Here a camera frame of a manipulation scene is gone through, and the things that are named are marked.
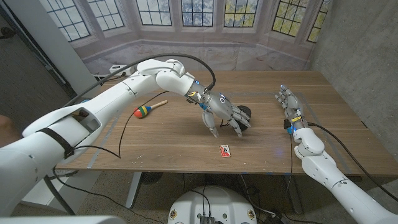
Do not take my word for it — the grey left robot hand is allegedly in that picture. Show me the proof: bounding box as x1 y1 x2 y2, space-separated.
200 90 252 139

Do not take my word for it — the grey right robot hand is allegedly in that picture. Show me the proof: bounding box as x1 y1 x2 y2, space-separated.
274 84 307 130

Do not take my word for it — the red white matchbox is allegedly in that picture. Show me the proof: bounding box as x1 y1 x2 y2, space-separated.
219 144 232 158

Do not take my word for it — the black cylindrical speaker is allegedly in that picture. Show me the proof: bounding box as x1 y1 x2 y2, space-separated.
235 105 252 132

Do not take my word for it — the colourful wooden maraca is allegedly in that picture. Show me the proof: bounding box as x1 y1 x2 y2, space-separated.
133 100 169 119

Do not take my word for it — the printed window backdrop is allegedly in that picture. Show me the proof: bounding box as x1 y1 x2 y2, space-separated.
39 0 332 75

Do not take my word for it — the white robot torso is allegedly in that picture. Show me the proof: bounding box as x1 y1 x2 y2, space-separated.
167 185 258 224

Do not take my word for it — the black round floor fan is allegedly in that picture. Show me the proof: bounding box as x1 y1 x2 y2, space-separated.
141 172 164 186

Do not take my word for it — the white power strip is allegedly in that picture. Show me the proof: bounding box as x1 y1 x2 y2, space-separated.
108 64 136 77

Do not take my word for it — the white table leg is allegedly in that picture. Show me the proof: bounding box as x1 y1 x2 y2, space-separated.
125 171 143 210

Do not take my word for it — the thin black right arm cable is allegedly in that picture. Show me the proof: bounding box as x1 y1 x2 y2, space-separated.
287 133 295 218

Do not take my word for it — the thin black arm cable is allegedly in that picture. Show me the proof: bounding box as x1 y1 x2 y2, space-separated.
73 90 170 159
287 133 295 218

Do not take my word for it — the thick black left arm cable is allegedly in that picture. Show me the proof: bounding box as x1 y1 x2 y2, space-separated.
43 53 217 215

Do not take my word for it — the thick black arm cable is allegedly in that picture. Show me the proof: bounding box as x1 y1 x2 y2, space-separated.
43 53 217 215
307 121 398 203

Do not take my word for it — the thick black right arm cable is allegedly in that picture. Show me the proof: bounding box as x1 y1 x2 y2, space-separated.
307 121 398 203

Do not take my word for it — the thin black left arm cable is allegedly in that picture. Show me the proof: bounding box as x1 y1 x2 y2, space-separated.
73 90 170 159

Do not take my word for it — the black power strip cable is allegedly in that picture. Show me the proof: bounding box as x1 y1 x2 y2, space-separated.
92 73 127 85

